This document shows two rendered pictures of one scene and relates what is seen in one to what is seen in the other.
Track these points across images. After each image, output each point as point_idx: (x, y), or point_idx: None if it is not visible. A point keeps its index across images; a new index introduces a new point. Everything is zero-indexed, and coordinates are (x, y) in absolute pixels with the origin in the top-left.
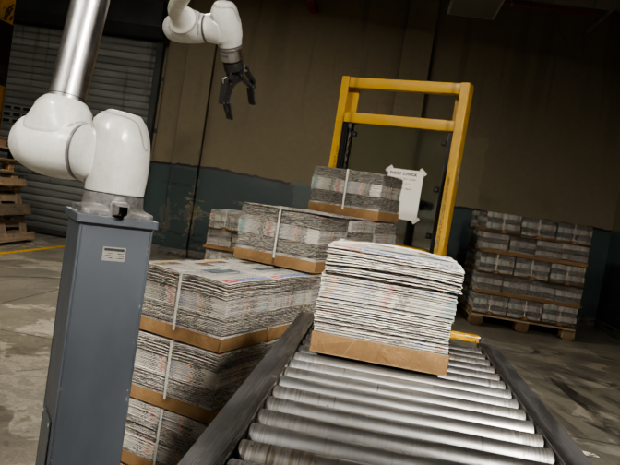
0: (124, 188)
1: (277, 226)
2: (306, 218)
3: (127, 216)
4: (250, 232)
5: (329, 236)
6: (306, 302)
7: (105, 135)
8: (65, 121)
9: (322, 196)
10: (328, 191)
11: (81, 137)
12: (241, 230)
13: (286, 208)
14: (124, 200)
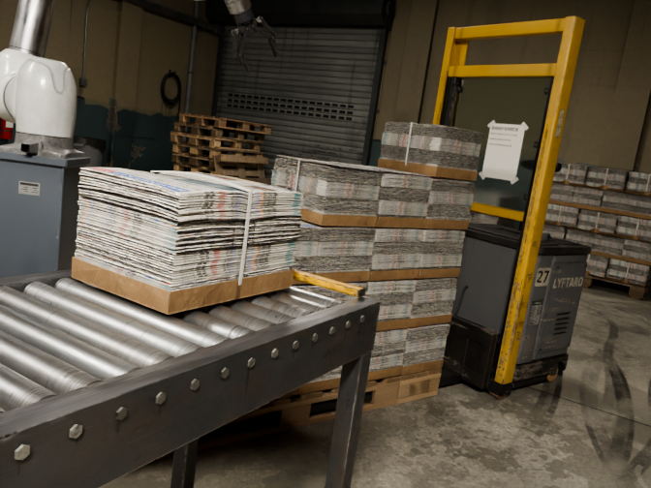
0: (36, 128)
1: (296, 178)
2: (318, 168)
3: (40, 153)
4: (279, 185)
5: (347, 188)
6: (315, 254)
7: (19, 79)
8: (8, 71)
9: (389, 152)
10: (395, 147)
11: (11, 83)
12: (273, 182)
13: (320, 161)
14: (37, 139)
